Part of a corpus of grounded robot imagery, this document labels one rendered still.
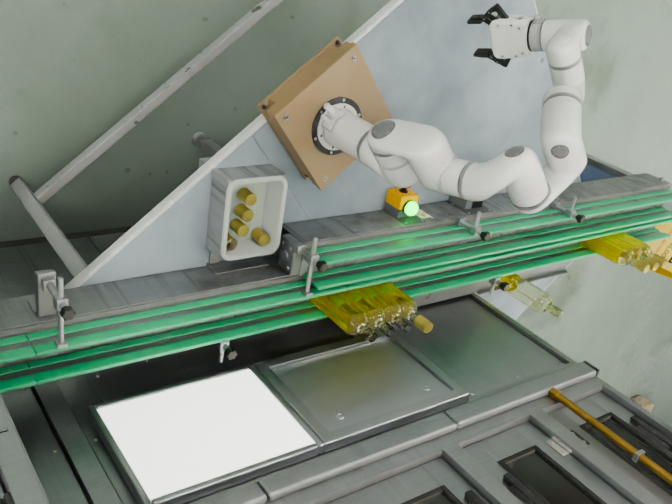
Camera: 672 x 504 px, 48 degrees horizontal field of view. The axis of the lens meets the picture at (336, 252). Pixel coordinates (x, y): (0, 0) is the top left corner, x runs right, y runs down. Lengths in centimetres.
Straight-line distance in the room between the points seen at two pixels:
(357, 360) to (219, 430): 49
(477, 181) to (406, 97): 67
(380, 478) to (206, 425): 41
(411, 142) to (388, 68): 54
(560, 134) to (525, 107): 97
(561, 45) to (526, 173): 36
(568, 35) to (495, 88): 66
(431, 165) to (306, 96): 42
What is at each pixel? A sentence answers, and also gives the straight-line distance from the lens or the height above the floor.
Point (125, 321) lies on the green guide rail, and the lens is 182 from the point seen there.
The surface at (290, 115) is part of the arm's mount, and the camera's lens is 188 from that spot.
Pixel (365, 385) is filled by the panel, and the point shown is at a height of 117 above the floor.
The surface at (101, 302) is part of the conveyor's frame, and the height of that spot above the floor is 84.
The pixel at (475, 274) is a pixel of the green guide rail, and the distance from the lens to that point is 248.
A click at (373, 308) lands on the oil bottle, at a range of 201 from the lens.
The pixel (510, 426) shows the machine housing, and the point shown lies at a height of 143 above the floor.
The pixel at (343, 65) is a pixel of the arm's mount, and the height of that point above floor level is 84.
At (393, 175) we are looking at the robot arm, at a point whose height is 113.
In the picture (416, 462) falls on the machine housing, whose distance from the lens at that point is 184.
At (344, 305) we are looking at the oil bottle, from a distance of 200.
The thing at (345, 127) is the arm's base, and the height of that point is 92.
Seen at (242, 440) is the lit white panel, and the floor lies 123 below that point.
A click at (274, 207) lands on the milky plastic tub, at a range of 199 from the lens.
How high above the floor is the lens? 233
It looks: 44 degrees down
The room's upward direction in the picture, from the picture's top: 128 degrees clockwise
